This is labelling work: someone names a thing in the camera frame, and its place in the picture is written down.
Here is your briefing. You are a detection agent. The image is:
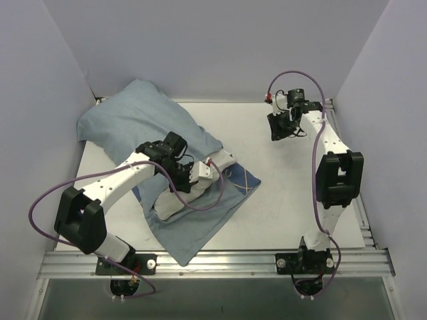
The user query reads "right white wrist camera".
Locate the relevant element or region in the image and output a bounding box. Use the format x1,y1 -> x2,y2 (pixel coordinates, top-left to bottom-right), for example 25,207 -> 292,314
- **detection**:
265,91 -> 289,115

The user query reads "white pillow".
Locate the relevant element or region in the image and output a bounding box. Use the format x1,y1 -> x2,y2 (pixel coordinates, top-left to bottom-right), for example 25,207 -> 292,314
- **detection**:
153,149 -> 237,221

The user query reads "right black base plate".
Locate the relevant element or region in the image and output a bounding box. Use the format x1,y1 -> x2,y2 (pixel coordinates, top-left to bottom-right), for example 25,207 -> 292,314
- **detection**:
275,252 -> 335,275

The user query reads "aluminium front rail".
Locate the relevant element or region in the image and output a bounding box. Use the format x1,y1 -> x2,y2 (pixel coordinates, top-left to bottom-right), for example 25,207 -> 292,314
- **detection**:
38,249 -> 395,280

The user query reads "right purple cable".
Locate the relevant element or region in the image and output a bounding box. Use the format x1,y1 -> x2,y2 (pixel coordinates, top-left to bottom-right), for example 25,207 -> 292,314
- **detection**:
266,70 -> 342,297

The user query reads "aluminium right side rail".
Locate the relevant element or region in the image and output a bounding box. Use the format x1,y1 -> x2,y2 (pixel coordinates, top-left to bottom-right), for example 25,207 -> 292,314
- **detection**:
326,99 -> 378,249

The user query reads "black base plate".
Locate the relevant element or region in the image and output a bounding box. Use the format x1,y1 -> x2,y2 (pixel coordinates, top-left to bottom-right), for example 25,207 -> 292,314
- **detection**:
95,253 -> 157,276
275,252 -> 335,275

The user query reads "blue-grey pillowcase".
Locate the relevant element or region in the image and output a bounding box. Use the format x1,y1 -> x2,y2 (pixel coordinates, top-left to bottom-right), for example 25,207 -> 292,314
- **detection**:
77,79 -> 261,266

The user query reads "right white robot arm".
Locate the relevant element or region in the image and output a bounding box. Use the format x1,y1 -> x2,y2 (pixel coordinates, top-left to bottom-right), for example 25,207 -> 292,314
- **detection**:
266,89 -> 364,273

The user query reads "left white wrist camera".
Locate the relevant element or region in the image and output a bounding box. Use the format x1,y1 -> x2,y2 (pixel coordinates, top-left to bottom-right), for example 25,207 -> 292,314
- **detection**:
189,161 -> 214,184

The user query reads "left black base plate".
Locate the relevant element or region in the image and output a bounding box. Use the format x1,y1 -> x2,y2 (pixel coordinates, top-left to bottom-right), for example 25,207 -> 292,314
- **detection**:
95,253 -> 157,276

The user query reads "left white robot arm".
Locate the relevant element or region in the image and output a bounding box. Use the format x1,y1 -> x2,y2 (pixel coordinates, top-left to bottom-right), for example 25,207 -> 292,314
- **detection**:
54,132 -> 194,274

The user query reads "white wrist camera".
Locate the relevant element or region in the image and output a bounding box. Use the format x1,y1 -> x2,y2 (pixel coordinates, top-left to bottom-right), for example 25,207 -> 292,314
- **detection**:
189,161 -> 214,184
265,91 -> 289,115

